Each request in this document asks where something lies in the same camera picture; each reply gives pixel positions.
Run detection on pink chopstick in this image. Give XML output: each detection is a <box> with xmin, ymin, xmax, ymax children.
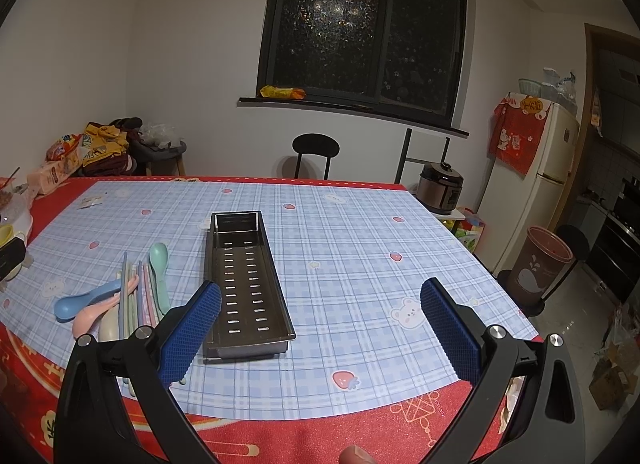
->
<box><xmin>142</xmin><ymin>263</ymin><xmax>158</xmax><ymax>328</ymax></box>

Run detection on black metal utensil tray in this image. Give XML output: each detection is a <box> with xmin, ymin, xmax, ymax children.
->
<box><xmin>203</xmin><ymin>210</ymin><xmax>296</xmax><ymax>363</ymax></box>

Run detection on beige plastic spoon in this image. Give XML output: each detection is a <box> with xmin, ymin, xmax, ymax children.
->
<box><xmin>99</xmin><ymin>307</ymin><xmax>119</xmax><ymax>342</ymax></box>

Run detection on dark blue chopstick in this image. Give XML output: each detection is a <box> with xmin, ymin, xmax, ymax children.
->
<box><xmin>118</xmin><ymin>250</ymin><xmax>128</xmax><ymax>340</ymax></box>

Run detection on green plastic spoon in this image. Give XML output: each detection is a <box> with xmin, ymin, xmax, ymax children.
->
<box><xmin>149</xmin><ymin>242</ymin><xmax>170</xmax><ymax>316</ymax></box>

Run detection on pink plastic spoon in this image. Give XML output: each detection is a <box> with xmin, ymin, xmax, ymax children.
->
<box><xmin>72</xmin><ymin>276</ymin><xmax>139</xmax><ymax>338</ymax></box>

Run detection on blue plastic spoon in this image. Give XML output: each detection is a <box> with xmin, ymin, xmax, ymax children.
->
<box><xmin>53</xmin><ymin>280</ymin><xmax>120</xmax><ymax>323</ymax></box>

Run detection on light green chopstick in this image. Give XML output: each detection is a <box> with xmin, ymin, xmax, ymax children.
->
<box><xmin>126</xmin><ymin>264</ymin><xmax>137</xmax><ymax>336</ymax></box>

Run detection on person right hand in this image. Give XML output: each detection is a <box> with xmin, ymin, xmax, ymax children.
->
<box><xmin>338</xmin><ymin>444</ymin><xmax>376</xmax><ymax>464</ymax></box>

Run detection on brown trash bin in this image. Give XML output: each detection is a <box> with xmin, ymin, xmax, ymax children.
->
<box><xmin>506</xmin><ymin>226</ymin><xmax>574</xmax><ymax>308</ymax></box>

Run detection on white refrigerator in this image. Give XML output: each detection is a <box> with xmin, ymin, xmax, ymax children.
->
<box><xmin>475</xmin><ymin>100</ymin><xmax>579</xmax><ymax>274</ymax></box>

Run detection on electric rice cooker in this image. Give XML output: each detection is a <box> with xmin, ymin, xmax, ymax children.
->
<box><xmin>416</xmin><ymin>138</ymin><xmax>463</xmax><ymax>215</ymax></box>

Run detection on red tablecloth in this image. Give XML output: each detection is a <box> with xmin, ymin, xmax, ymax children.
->
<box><xmin>0</xmin><ymin>174</ymin><xmax>544</xmax><ymax>464</ymax></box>

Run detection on small paper card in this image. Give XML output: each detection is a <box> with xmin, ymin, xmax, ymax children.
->
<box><xmin>79</xmin><ymin>195</ymin><xmax>103</xmax><ymax>210</ymax></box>

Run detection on grey stool with bag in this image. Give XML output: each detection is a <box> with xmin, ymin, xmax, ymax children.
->
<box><xmin>130</xmin><ymin>124</ymin><xmax>186</xmax><ymax>176</ymax></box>

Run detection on plastic bowl with lid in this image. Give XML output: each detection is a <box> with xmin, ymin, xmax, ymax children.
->
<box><xmin>1</xmin><ymin>193</ymin><xmax>34</xmax><ymax>244</ymax></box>

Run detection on snack packages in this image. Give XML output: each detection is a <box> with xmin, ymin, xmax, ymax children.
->
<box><xmin>27</xmin><ymin>134</ymin><xmax>84</xmax><ymax>195</ymax></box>

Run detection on red cloth on refrigerator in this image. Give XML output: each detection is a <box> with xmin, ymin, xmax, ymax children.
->
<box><xmin>489</xmin><ymin>94</ymin><xmax>551</xmax><ymax>176</ymax></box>

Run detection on black round stool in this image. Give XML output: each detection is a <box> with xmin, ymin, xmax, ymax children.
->
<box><xmin>292</xmin><ymin>132</ymin><xmax>341</xmax><ymax>180</ymax></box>

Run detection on yellow snack bag on sill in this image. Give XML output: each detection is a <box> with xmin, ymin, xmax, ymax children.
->
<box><xmin>259</xmin><ymin>85</ymin><xmax>307</xmax><ymax>100</ymax></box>

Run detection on black framed window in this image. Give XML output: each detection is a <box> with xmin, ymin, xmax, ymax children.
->
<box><xmin>253</xmin><ymin>0</ymin><xmax>469</xmax><ymax>134</ymax></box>

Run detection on black folding chair frame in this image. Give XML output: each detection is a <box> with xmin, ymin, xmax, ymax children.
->
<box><xmin>392</xmin><ymin>127</ymin><xmax>452</xmax><ymax>186</ymax></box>

